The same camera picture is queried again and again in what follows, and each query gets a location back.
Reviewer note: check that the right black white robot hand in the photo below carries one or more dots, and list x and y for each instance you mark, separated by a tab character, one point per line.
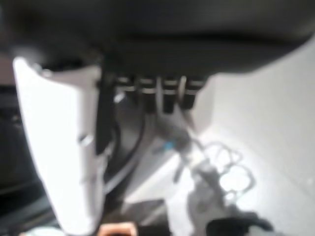
172	37

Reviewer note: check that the square wicker laundry basket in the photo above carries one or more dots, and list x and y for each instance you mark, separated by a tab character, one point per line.
118	228

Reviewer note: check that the black garment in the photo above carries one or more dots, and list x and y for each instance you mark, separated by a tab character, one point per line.
19	159

